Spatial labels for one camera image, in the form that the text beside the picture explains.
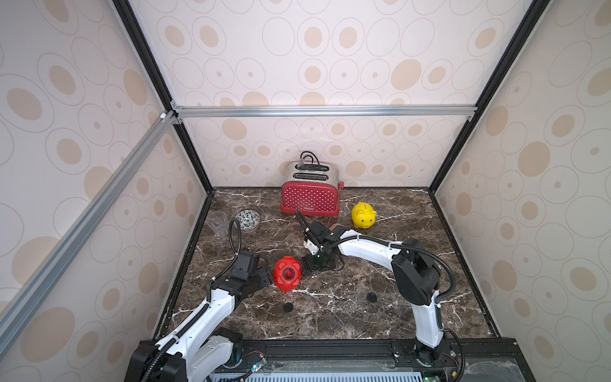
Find red piggy bank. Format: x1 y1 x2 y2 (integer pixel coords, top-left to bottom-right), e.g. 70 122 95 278
273 256 302 293

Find yellow piggy bank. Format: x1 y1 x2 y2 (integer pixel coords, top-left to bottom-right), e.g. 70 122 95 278
352 202 377 229

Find aluminium rail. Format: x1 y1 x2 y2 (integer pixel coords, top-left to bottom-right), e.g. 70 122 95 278
175 104 477 119
1 111 178 357

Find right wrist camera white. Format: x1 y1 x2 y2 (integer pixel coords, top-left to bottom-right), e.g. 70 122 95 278
304 240 320 256

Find clear plastic cup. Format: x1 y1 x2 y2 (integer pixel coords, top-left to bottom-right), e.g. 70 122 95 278
205 211 229 237

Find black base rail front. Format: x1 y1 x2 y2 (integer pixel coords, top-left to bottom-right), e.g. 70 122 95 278
125 337 536 382

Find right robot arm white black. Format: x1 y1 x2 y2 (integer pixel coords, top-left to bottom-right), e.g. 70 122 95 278
298 215 457 350

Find aluminium rail left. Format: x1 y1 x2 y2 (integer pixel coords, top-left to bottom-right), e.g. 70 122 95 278
1 111 178 357

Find red polka dot toaster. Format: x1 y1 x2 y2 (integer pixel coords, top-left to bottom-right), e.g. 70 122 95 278
281 161 344 216

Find black toaster cable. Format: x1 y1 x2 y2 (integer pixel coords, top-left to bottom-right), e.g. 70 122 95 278
295 150 323 169

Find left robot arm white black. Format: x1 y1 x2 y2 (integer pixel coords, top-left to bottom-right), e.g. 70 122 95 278
124 250 271 381

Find aluminium rail back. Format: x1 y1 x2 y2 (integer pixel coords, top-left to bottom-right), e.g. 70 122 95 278
175 104 477 119

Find patterned ceramic bowl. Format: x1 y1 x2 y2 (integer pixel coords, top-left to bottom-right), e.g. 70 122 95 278
235 209 261 232

